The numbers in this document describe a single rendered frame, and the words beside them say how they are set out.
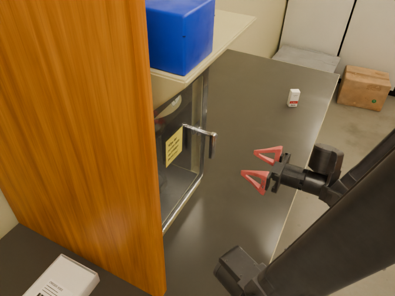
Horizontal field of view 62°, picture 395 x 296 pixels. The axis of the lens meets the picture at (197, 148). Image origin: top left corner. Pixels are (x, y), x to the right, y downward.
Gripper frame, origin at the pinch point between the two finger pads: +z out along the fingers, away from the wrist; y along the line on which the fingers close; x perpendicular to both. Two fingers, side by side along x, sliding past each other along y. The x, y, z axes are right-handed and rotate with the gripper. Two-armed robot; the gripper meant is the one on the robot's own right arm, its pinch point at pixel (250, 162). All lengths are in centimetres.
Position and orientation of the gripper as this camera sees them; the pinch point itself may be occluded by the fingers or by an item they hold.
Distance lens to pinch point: 89.8
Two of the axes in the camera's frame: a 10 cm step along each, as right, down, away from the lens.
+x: 0.0, 8.0, 6.1
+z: -8.8, -2.8, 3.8
